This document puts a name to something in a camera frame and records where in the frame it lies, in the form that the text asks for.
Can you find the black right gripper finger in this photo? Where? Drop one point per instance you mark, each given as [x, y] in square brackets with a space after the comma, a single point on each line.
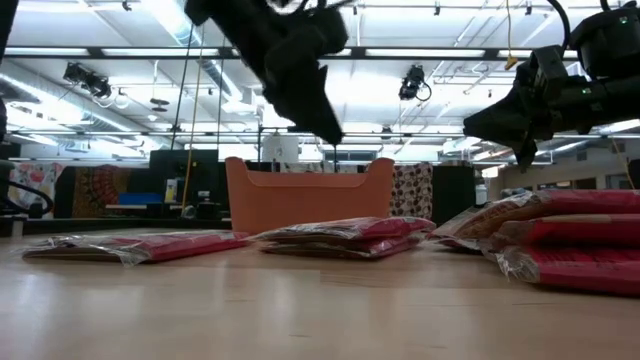
[526, 152]
[500, 125]

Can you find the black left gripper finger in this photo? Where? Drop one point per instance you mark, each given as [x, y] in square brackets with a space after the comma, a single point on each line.
[330, 107]
[300, 102]

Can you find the red popcorn bag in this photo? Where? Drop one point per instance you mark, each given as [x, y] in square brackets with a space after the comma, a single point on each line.
[350, 248]
[575, 230]
[360, 227]
[170, 245]
[575, 270]
[550, 202]

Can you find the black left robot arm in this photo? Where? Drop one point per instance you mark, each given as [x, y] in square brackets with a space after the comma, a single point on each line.
[200, 10]

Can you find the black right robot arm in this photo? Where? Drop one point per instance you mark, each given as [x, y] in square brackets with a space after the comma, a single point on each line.
[610, 45]

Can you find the black cabinet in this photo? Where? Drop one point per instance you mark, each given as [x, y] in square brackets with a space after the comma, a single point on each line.
[452, 195]

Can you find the orange plastic basket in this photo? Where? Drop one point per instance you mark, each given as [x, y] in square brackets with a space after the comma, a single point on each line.
[310, 205]

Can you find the white brown dotted cloth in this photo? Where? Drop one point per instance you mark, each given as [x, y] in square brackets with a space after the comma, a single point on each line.
[411, 190]

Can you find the black monitor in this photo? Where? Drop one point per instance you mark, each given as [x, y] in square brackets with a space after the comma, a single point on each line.
[182, 167]

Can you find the blue box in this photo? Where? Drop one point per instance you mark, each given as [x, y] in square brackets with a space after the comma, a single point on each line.
[140, 199]

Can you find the red orange patterned cloth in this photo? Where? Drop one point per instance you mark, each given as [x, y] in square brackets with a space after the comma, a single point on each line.
[100, 190]

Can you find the black curved tube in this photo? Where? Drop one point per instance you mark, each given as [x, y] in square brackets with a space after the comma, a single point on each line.
[44, 196]

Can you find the floral patterned cloth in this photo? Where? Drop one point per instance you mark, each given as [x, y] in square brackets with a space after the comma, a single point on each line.
[35, 185]

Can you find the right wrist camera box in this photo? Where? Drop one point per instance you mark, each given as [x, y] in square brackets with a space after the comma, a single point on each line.
[549, 67]

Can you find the black ceiling-mounted camera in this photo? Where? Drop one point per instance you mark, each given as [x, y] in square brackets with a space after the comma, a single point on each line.
[412, 82]
[90, 80]

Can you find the black vertical post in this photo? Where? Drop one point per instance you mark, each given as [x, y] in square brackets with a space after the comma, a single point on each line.
[6, 20]

